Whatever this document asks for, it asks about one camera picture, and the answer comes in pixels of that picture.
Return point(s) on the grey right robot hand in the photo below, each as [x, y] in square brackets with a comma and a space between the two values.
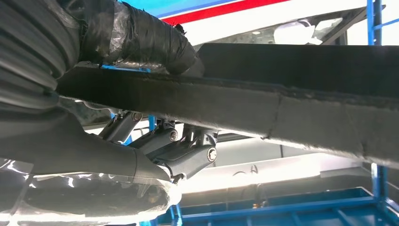
[78, 149]

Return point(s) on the blue metal shelf rack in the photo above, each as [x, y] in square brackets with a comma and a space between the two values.
[280, 212]

